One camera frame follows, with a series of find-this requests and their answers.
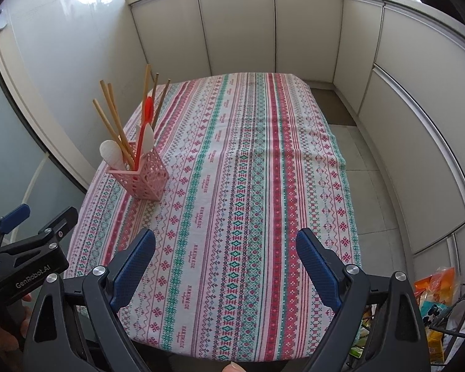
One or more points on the person's right hand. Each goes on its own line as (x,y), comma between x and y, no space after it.
(233,367)

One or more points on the red plastic spoon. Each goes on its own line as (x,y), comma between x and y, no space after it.
(149,105)

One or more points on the white plastic spoon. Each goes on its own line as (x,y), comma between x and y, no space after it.
(148,136)

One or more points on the frosted glass door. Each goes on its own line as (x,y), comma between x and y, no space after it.
(7,143)

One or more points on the white drawer cabinet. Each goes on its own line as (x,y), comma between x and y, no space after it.
(410,104)

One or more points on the bundle of wooden chopsticks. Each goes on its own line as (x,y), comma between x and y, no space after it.
(146,81)

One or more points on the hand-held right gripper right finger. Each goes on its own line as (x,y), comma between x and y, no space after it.
(317,269)

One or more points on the white door cabinet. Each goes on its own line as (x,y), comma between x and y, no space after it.
(236,27)

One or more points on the teal snack packet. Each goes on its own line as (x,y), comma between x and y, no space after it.
(434,310)

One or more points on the orange snack packet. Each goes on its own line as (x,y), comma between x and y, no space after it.
(436,283)

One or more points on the patterned striped tablecloth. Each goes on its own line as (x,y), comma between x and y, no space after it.
(236,162)

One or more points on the yellow snack packet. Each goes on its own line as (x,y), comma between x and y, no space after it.
(360,350)
(436,343)

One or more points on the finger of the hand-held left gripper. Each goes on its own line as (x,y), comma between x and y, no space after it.
(17,213)
(64,221)

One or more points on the brown floor mat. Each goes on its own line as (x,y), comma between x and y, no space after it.
(333,108)

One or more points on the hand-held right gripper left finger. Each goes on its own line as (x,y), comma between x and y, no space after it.
(133,268)

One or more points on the pink perforated utensil holder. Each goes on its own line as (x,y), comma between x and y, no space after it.
(151,180)

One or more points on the person's left hand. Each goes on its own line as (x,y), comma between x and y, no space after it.
(0,343)

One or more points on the white rice paddle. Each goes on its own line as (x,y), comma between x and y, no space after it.
(110,151)

